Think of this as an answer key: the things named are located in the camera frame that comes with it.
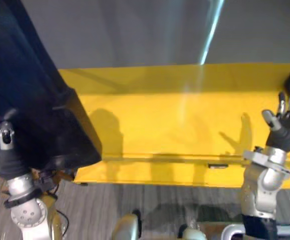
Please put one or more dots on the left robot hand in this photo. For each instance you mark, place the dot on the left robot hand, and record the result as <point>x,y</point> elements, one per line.
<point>6,160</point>

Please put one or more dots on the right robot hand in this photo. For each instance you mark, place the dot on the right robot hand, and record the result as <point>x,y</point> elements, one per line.
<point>286,135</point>

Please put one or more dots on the large black plastic housing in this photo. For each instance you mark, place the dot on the large black plastic housing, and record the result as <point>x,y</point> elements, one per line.
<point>27,82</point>

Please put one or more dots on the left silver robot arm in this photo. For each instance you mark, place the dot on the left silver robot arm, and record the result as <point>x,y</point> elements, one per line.
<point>25,207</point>

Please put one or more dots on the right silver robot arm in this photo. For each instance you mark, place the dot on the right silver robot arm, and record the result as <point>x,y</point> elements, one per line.
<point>262,185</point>

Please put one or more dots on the yellow metal shelf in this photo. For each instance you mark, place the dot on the yellow metal shelf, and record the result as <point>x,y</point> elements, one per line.
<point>174,120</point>

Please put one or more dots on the brown cardboard box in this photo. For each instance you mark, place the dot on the brown cardboard box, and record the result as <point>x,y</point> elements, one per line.
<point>213,231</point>

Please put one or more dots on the right silver robot leg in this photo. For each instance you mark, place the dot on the right silver robot leg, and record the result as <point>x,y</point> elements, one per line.
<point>192,231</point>

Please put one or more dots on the silver robot leg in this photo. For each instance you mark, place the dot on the silver robot leg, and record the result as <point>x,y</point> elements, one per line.
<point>192,231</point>
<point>127,226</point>

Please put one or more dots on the left silver robot leg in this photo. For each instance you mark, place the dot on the left silver robot leg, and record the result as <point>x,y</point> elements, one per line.
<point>127,226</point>

